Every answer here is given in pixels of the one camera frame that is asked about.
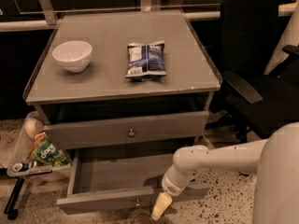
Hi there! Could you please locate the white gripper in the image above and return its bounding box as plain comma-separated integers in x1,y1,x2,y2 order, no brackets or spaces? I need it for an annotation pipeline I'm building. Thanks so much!
151,168,191,220

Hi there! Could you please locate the grey drawer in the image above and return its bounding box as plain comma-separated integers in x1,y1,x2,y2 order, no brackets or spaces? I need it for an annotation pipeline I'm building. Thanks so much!
45,111,208,149
56,148,211,216

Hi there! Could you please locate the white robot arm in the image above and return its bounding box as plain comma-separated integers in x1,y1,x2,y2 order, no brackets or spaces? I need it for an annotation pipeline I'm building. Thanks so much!
151,122,299,224

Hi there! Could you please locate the grey top drawer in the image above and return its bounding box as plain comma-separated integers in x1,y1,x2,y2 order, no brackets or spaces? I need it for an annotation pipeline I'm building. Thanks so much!
45,111,208,149

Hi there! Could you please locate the grey drawer cabinet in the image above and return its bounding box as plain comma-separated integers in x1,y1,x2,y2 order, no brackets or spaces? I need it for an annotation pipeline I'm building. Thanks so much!
22,9,223,161

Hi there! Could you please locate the green snack bag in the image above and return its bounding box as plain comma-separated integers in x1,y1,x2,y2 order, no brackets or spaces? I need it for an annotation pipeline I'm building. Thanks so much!
28,133,68,167

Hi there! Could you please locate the black office chair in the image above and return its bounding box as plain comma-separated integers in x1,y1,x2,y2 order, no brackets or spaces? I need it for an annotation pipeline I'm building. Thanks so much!
210,0,299,143

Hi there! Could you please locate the blue chip bag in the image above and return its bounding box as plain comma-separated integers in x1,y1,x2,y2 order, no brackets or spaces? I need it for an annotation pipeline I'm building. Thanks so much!
125,40,166,80

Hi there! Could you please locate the soda can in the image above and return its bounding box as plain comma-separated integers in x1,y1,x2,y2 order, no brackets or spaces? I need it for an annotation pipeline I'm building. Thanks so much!
12,162,29,173

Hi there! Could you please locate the white paper roll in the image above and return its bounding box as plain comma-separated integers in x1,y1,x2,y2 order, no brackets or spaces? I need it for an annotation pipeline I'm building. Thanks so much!
24,118,44,139

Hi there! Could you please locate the black stand leg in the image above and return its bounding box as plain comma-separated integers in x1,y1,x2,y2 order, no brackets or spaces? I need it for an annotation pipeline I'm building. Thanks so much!
4,177,24,220

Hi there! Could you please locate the clear side bin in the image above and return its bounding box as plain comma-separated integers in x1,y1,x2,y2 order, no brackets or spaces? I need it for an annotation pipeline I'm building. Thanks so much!
7,111,71,178

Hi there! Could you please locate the white ceramic bowl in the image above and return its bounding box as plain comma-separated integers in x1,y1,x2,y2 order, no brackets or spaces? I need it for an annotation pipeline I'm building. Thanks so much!
52,40,93,73

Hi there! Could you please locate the metal railing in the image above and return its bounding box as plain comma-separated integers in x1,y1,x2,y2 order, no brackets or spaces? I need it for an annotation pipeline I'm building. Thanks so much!
0,0,299,34

